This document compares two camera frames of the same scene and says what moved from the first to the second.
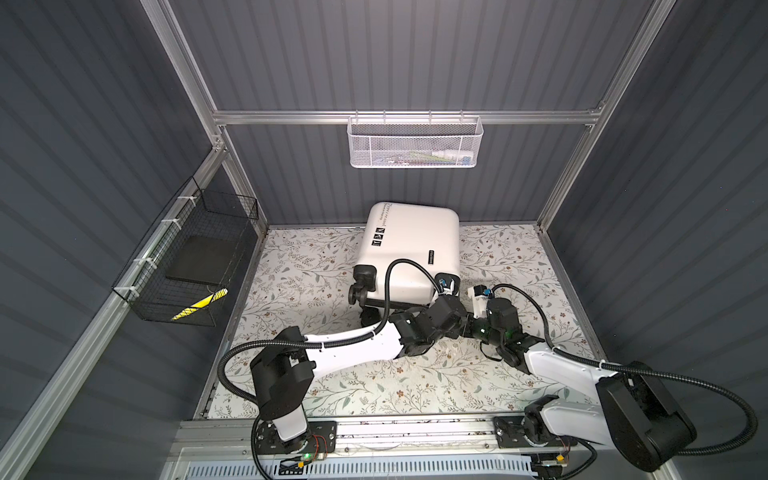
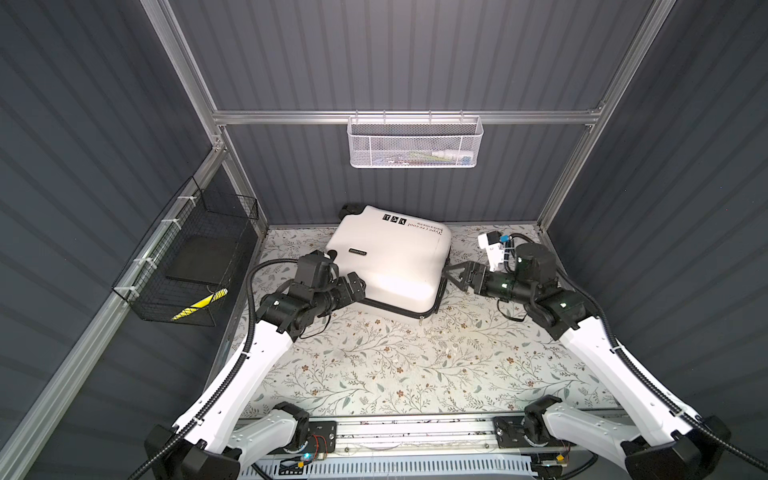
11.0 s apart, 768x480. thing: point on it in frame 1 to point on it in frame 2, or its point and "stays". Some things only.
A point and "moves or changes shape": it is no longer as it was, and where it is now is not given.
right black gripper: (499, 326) to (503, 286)
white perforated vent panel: (366, 470) stays
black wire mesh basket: (188, 256) stays
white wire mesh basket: (415, 141) stays
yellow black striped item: (202, 303) stays
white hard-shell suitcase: (428, 236) moves or changes shape
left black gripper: (455, 331) to (346, 296)
